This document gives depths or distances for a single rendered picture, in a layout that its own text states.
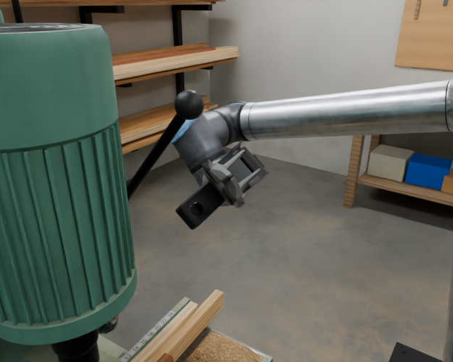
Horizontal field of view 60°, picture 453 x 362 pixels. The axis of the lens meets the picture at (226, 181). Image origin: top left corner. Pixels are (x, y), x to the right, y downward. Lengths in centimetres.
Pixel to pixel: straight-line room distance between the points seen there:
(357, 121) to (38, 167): 57
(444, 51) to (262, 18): 161
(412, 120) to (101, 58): 53
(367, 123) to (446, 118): 13
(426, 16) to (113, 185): 327
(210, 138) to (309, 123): 21
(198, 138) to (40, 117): 51
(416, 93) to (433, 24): 279
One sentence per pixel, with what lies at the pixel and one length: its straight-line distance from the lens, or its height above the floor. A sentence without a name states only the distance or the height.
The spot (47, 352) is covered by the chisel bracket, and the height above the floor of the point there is 107.
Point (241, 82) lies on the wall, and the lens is 425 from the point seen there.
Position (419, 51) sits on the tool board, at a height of 117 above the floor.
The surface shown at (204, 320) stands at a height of 92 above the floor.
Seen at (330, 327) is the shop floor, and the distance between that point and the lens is 223.
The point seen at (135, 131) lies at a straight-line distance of 313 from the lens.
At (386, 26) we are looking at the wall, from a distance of 362.
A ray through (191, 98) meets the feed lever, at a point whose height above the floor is 143.
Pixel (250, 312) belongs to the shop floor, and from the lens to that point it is 225.
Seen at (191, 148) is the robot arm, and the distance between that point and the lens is 83.
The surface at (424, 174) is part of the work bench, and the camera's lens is 330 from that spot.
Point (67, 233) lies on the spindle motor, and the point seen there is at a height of 132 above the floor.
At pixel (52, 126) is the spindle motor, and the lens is 37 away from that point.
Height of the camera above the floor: 153
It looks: 24 degrees down
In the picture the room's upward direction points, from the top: straight up
